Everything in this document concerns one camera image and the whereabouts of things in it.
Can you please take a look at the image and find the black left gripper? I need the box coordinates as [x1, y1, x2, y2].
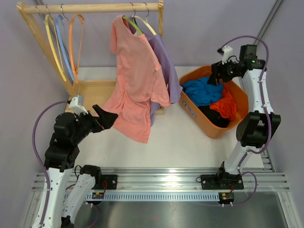
[72, 104, 118, 144]

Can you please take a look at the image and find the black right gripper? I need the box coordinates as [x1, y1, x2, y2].
[207, 57, 240, 86]

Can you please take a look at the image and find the blue t shirt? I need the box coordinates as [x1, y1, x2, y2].
[182, 77, 224, 107]

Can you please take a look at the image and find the orange t shirt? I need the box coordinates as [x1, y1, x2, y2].
[209, 88, 237, 121]

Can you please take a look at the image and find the black t shirt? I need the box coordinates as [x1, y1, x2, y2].
[198, 105, 230, 128]

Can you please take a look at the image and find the pink t shirt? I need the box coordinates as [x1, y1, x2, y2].
[102, 15, 171, 143]

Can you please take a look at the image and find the orange tan hanger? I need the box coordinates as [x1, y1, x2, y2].
[59, 3, 85, 84]

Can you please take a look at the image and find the green hanger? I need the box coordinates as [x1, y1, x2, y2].
[122, 15, 143, 36]

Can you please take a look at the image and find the light blue hanger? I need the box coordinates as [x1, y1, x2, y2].
[45, 4, 75, 82]

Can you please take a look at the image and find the yellow hanger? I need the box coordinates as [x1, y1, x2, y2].
[44, 13, 67, 82]

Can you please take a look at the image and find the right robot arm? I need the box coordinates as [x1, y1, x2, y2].
[200, 45, 281, 190]

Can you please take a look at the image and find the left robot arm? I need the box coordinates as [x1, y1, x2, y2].
[32, 105, 118, 228]

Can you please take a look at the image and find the purple t shirt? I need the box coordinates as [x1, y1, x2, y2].
[128, 22, 182, 126]

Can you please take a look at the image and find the cream hanger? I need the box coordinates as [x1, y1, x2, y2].
[130, 2, 156, 35]

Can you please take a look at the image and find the wooden clothes rack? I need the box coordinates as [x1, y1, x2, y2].
[16, 0, 163, 111]

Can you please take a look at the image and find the orange plastic basket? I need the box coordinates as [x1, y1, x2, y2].
[178, 65, 249, 140]

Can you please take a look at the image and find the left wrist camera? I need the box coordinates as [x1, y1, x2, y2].
[68, 95, 89, 116]

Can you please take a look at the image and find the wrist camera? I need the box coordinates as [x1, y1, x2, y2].
[217, 45, 233, 64]
[68, 95, 89, 116]

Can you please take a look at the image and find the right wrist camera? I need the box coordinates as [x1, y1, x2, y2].
[217, 45, 233, 64]

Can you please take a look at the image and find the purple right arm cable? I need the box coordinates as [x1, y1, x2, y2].
[218, 35, 271, 207]

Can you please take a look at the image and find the aluminium frame rail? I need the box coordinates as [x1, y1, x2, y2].
[22, 166, 297, 228]

